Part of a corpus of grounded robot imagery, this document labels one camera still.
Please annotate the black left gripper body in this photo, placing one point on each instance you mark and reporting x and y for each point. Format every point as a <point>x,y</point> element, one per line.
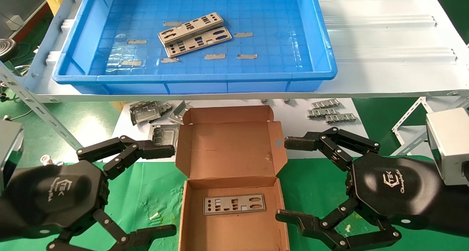
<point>55,196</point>

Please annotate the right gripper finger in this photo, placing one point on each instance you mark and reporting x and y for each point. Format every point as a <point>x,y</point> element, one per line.
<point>304,223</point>
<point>304,143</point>

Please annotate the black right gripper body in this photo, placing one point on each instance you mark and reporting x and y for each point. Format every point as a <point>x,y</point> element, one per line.
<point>395,188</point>

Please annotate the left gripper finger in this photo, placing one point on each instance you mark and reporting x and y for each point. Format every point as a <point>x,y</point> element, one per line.
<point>146,238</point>
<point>154,151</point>

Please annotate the brown cardboard box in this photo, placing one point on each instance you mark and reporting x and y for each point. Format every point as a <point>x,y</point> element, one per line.
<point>227,152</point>

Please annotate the blue plastic tray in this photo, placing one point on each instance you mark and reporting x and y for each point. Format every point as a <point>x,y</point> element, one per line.
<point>274,42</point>

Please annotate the small white box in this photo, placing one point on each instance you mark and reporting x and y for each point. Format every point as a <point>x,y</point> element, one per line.
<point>14,22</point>

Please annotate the white sheet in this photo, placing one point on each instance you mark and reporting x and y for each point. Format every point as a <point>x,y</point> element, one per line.
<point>300,122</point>

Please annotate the toothed grey metal strip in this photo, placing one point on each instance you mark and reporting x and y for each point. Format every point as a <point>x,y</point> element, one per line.
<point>325,103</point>
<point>322,113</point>
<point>340,118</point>

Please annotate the silver metal clip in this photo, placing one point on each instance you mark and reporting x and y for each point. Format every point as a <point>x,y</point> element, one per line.
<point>45,158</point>

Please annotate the green cloth mat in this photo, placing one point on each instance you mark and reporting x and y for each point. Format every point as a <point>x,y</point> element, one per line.
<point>146,192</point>

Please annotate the small grey metal part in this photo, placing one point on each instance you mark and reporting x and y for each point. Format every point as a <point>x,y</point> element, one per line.
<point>165,107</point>

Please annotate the angled grey metal plate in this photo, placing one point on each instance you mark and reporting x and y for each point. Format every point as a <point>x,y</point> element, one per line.
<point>179,112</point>

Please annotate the grey tape strip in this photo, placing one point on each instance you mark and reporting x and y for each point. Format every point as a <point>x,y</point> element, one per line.
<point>172,24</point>
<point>214,56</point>
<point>136,41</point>
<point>246,56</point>
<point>243,34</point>
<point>170,60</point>
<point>131,63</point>

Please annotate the black round stool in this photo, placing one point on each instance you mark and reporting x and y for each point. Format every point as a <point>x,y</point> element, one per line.
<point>5,47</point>

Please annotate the grey metal socket frame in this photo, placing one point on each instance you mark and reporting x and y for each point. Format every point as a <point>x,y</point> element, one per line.
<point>166,132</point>

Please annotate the stamped grey metal bracket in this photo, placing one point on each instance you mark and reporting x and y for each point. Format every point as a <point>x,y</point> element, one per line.
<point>144,112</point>

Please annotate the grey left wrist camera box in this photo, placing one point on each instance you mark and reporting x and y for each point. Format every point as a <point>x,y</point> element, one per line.
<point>9,152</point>

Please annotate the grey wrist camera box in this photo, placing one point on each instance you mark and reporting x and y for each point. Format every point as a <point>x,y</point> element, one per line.
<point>9,152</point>
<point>450,144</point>

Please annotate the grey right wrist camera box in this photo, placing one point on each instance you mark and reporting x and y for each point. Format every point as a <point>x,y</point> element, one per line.
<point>450,144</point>

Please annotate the white angle steel bracket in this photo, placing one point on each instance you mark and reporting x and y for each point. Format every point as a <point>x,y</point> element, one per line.
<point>410,115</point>

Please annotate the perforated steel shelf post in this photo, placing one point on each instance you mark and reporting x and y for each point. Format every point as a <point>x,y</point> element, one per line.
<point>36,108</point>

